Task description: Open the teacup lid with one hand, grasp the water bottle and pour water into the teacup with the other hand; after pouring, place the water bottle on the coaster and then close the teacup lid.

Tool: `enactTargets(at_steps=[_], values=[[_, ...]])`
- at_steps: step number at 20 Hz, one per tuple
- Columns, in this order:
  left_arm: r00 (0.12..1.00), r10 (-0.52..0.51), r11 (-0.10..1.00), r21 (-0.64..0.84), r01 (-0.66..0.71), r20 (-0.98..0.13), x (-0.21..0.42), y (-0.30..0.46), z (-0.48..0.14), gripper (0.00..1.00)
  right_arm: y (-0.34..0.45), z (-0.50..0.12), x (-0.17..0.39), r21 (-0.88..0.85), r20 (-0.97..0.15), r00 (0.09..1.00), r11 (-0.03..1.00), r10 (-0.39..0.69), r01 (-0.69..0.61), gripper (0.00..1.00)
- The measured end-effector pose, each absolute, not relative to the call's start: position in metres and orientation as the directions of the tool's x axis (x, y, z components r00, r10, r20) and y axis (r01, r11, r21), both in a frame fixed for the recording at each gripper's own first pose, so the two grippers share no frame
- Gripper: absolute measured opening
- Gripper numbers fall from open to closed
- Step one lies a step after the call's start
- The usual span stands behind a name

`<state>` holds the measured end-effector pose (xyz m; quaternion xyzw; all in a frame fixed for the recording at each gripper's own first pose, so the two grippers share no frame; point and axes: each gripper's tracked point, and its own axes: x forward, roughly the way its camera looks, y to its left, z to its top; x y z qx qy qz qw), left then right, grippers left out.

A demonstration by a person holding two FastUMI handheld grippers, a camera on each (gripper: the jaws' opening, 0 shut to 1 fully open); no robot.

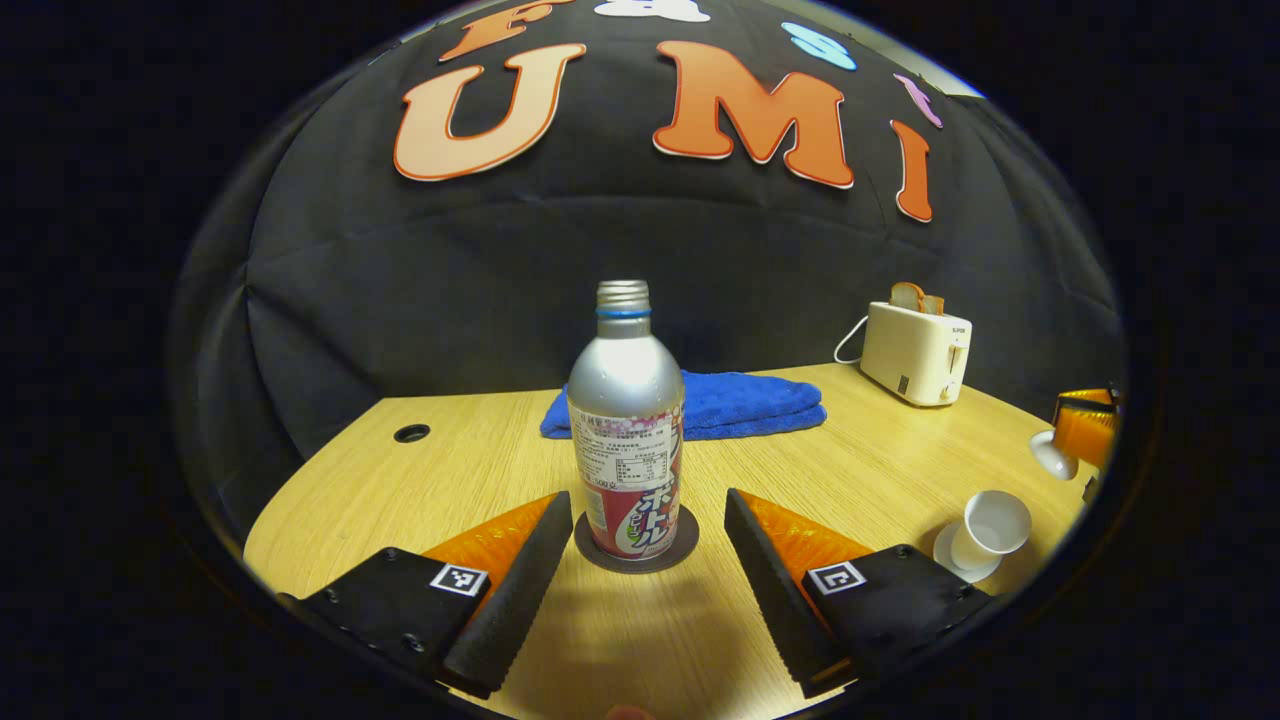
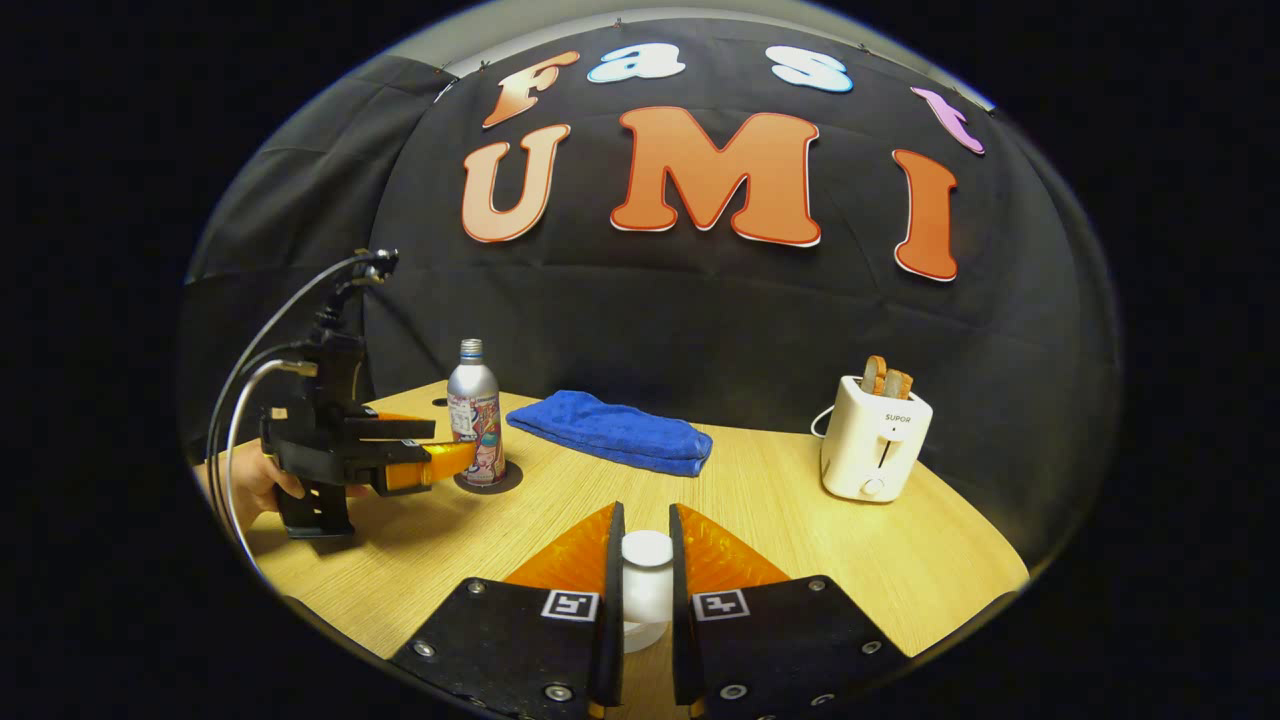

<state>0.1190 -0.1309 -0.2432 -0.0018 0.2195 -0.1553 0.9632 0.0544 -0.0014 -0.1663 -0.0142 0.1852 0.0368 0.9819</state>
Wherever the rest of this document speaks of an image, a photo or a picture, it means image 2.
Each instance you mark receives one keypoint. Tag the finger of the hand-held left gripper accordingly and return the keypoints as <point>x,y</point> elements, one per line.
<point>395,430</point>
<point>425,465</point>

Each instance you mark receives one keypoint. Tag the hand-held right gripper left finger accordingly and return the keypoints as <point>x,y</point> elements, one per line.
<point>612,620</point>

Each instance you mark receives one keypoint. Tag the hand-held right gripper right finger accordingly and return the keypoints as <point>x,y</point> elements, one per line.
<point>682,620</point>

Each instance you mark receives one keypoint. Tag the white teacup lid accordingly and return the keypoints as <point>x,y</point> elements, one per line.
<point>647,580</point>

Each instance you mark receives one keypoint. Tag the silver water bottle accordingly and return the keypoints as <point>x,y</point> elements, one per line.
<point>475,410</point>

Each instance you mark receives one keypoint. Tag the dark round coaster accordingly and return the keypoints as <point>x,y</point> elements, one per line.
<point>510,478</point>

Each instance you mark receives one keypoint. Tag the blue folded towel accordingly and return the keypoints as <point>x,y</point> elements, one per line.
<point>610,430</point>

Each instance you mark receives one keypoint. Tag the white toaster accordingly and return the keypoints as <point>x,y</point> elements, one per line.
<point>875,450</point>

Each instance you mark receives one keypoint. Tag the black backdrop cloth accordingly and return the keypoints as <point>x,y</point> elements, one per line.
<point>700,320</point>

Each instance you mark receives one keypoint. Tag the toasted bread slice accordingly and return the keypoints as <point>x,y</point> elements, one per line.
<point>898,384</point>
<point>874,375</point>

